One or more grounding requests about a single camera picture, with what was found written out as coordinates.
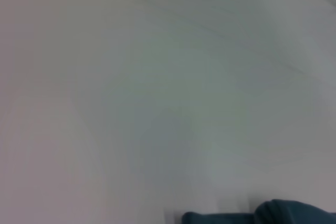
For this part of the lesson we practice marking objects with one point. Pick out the teal t-shirt with cream print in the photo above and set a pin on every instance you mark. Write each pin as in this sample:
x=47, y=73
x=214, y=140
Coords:
x=275, y=213

